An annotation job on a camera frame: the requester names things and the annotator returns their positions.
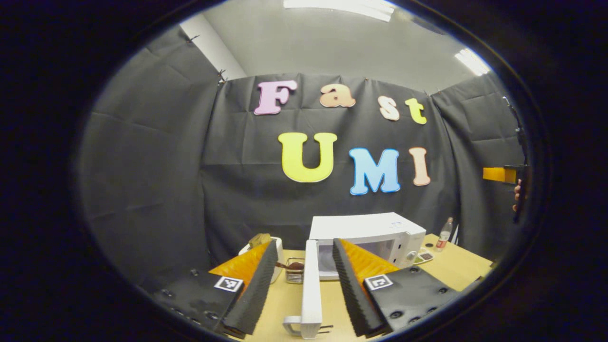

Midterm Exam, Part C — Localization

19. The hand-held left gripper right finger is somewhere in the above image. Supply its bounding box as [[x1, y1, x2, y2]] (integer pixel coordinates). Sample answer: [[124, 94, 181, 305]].
[[332, 237, 459, 339]]

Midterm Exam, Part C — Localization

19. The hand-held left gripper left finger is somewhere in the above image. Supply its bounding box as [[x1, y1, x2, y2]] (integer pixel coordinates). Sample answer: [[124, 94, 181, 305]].
[[154, 240, 279, 339]]

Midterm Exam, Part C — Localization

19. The white microwave oven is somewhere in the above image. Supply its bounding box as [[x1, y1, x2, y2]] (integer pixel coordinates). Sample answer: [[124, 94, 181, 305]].
[[283, 212, 427, 339]]

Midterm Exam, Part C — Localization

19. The clear bottle with red label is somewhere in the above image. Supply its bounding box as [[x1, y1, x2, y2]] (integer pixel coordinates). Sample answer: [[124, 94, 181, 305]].
[[436, 217, 454, 251]]

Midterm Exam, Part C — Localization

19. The small ceiling light panel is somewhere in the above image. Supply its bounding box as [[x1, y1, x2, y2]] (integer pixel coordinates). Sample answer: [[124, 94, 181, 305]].
[[455, 47, 490, 76]]

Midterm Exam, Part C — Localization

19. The large ceiling light panel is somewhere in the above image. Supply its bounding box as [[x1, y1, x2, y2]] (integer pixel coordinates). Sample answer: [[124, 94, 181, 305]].
[[284, 0, 397, 22]]

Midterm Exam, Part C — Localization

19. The small wire basket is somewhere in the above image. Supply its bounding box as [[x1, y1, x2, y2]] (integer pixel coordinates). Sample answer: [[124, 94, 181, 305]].
[[285, 258, 305, 285]]

